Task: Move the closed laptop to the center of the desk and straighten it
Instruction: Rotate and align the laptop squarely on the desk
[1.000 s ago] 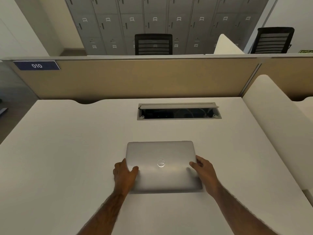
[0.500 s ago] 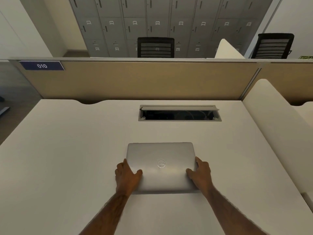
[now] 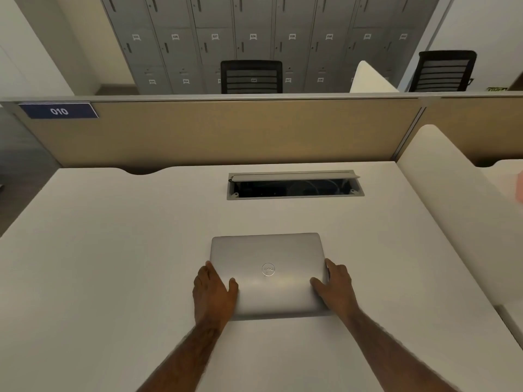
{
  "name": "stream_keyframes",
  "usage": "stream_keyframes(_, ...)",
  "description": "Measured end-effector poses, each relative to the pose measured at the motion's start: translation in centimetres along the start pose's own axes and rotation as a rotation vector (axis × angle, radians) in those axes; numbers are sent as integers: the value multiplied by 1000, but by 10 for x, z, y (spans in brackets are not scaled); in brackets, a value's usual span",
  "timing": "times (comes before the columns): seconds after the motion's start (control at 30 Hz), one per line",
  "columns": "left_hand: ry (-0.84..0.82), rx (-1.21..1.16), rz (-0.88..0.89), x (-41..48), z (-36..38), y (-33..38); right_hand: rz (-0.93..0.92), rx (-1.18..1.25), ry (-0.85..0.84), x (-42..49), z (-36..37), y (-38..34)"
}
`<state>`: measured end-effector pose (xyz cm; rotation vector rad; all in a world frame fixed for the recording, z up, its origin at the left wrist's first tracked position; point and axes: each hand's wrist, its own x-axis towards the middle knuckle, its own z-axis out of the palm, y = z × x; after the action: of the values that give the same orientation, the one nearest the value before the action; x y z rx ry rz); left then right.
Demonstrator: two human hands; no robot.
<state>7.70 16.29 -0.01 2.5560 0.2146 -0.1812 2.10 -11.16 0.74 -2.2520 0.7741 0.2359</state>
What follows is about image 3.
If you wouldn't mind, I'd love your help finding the person's right forearm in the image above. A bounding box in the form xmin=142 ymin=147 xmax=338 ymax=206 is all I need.
xmin=339 ymin=305 xmax=463 ymax=392

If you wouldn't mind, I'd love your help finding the grey desk cable box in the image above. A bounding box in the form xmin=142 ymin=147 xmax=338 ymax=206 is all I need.
xmin=227 ymin=170 xmax=365 ymax=200

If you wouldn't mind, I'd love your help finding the bank of grey lockers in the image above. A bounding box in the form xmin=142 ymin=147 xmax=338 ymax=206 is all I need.
xmin=99 ymin=0 xmax=444 ymax=95

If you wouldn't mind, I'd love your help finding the long beige partition panel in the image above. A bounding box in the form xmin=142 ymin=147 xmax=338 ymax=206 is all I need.
xmin=0 ymin=95 xmax=425 ymax=175

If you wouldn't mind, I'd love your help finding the person's left hand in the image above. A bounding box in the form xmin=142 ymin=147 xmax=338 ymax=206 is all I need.
xmin=192 ymin=260 xmax=239 ymax=325

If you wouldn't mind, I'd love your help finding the black mesh office chair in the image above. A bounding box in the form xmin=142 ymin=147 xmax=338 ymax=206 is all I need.
xmin=408 ymin=50 xmax=478 ymax=93
xmin=220 ymin=59 xmax=283 ymax=95

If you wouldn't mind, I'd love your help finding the large white curved desk divider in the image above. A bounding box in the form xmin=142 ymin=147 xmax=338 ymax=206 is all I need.
xmin=396 ymin=124 xmax=523 ymax=309

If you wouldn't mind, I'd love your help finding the person's left forearm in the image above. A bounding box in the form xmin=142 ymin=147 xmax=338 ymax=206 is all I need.
xmin=137 ymin=318 xmax=229 ymax=392

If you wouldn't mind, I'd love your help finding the small white curved desk divider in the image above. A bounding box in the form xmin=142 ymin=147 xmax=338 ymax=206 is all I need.
xmin=349 ymin=60 xmax=400 ymax=94

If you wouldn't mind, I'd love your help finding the silver laptop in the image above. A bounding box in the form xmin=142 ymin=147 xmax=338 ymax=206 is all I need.
xmin=210 ymin=232 xmax=331 ymax=322

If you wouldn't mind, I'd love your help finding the short beige partition panel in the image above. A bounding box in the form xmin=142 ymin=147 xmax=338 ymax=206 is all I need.
xmin=394 ymin=91 xmax=523 ymax=168

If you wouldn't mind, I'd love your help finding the blue number sign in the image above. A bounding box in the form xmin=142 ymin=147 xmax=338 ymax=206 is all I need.
xmin=18 ymin=101 xmax=100 ymax=120

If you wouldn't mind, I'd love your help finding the person's right hand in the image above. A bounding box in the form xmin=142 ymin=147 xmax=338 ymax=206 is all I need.
xmin=309 ymin=258 xmax=360 ymax=321

